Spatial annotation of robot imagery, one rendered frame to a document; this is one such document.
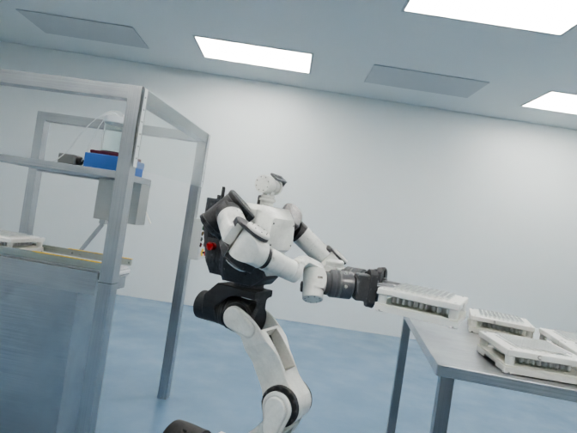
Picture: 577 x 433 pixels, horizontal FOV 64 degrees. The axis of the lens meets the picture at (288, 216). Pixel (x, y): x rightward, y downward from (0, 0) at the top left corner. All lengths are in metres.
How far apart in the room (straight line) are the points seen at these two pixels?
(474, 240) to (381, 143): 1.68
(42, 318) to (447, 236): 4.83
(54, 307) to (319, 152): 4.15
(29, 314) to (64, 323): 0.17
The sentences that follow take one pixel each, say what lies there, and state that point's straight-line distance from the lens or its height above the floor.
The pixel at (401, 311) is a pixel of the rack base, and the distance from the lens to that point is 1.46.
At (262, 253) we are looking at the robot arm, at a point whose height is 1.12.
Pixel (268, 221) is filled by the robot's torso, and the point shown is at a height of 1.22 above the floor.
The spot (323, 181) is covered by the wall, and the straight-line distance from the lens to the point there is 5.81.
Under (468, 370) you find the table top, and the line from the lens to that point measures 1.51.
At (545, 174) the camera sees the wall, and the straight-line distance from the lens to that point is 6.65.
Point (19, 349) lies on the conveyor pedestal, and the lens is 2.49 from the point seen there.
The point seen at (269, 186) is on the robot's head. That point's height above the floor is 1.34.
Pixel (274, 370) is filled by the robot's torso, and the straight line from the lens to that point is 1.74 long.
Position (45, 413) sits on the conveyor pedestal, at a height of 0.21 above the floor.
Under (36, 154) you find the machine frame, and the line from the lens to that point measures 3.48.
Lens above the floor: 1.23
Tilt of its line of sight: 1 degrees up
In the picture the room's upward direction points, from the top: 9 degrees clockwise
